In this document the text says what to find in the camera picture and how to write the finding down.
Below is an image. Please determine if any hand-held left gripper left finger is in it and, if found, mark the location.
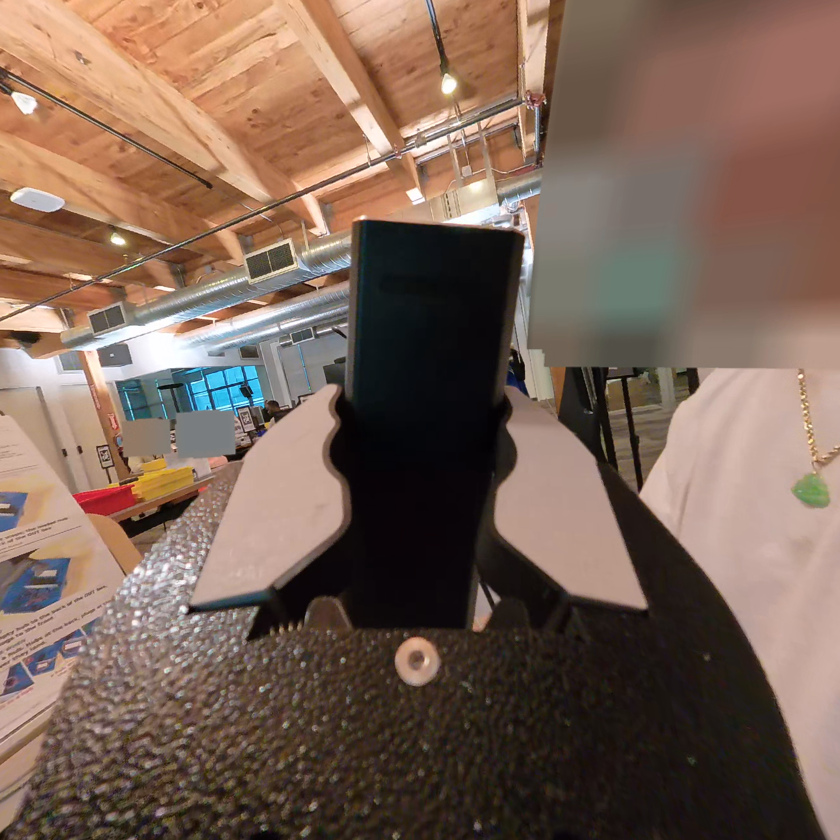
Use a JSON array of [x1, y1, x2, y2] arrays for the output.
[[189, 384, 358, 614]]

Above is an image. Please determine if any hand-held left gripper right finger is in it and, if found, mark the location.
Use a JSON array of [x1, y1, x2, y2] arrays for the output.
[[484, 386, 651, 627]]

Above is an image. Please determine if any black multi-port usb hub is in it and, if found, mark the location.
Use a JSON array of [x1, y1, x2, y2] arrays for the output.
[[343, 218, 526, 631]]

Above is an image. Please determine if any grey top table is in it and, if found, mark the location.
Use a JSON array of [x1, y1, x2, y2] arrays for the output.
[[108, 476, 217, 526]]

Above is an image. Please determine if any small yellow bin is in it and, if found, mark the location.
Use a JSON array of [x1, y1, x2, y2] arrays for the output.
[[128, 466, 198, 503]]

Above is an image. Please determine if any black tripod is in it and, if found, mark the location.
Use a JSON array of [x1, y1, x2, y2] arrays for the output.
[[558, 366, 647, 493]]

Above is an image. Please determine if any instruction sheet on wooden stand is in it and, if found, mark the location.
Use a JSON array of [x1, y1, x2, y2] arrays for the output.
[[0, 514, 142, 802]]

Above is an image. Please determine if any red plastic bin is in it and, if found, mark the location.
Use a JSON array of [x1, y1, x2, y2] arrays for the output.
[[72, 484, 139, 516]]

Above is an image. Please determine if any printed instruction sheet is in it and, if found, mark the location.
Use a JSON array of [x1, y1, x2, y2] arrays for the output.
[[0, 413, 126, 742]]

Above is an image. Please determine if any white ceiling disc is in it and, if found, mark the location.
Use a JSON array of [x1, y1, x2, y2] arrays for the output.
[[9, 187, 67, 214]]

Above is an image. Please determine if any gold necklace green pendant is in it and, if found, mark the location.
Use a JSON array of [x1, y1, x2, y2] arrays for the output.
[[791, 369, 840, 509]]

